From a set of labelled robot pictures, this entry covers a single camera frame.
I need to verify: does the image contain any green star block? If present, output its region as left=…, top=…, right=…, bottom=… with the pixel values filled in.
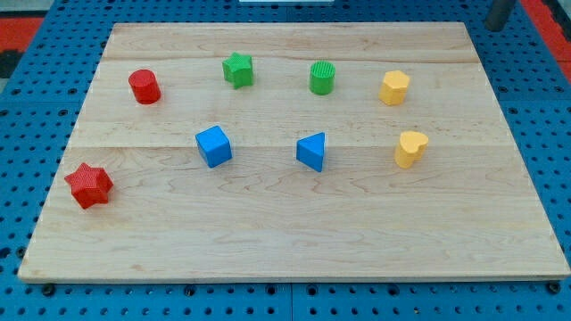
left=222, top=53, right=253, bottom=89

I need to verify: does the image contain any red star block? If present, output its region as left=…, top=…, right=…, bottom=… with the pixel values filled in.
left=64, top=162, right=113, bottom=210

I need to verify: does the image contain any wooden board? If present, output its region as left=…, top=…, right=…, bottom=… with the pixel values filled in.
left=19, top=22, right=570, bottom=284

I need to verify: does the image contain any blue triangle block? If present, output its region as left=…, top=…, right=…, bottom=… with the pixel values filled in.
left=296, top=132, right=326, bottom=172

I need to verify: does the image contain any blue cube block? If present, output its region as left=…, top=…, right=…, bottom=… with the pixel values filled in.
left=194, top=126, right=233, bottom=168

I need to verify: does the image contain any green cylinder block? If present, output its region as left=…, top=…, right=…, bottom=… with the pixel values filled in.
left=309, top=61, right=335, bottom=95

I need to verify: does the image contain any yellow heart block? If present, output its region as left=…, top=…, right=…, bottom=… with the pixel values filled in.
left=393, top=131, right=429, bottom=169

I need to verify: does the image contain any yellow hexagon block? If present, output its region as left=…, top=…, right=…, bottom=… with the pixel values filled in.
left=378, top=70, right=410, bottom=106

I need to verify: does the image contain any red cylinder block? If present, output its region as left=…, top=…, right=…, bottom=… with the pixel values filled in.
left=128, top=70, right=161, bottom=104

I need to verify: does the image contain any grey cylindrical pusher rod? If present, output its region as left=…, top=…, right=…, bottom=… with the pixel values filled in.
left=484, top=0, right=516, bottom=32

